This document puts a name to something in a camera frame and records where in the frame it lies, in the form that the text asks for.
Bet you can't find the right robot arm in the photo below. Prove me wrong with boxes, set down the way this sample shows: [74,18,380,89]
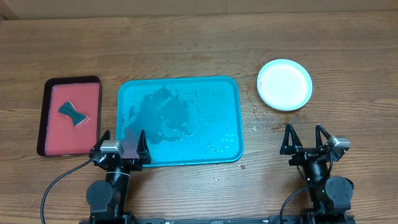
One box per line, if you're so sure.
[277,124,355,224]

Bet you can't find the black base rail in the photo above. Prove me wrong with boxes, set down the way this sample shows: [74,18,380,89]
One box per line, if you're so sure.
[79,215,356,224]

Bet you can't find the dark green sponge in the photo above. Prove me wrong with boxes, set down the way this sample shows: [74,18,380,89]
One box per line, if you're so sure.
[58,101,90,128]

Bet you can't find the dark red-lined tray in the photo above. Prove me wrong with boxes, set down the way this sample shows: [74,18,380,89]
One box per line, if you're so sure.
[36,76,102,156]

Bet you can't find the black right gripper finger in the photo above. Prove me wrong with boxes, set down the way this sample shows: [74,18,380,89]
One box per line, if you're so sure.
[280,123,302,155]
[315,124,331,149]

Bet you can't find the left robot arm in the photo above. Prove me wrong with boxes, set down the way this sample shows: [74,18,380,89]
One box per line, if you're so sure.
[40,130,152,224]

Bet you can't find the teal plastic tray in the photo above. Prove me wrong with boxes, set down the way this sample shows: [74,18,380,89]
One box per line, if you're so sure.
[116,76,244,167]

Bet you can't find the light blue plate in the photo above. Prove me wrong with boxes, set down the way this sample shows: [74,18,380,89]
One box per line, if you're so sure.
[256,59,313,111]

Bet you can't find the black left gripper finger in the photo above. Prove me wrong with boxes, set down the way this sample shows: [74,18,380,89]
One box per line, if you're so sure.
[136,130,152,164]
[89,130,111,156]

